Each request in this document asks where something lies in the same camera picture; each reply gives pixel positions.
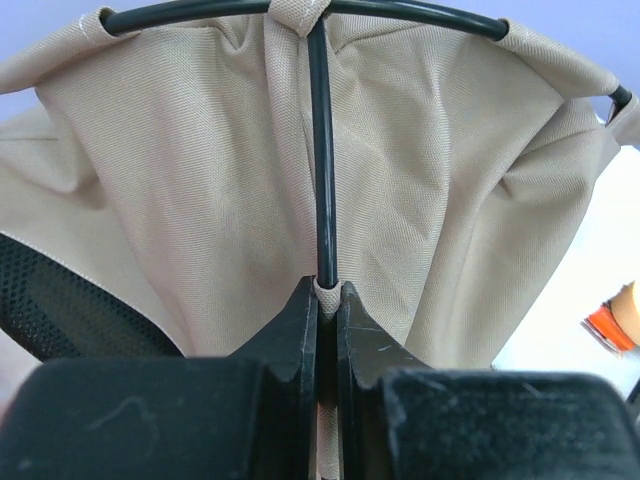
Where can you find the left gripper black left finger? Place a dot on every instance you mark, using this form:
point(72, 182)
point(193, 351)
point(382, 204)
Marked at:
point(249, 415)

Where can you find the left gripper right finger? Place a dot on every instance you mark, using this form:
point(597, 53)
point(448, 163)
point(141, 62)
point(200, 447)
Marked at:
point(400, 419)

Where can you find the black tent pole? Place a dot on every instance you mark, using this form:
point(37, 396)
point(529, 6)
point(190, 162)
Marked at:
point(117, 24)
point(324, 167)

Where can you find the beige fabric pet tent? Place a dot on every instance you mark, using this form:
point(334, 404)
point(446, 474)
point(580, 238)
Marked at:
point(160, 200)

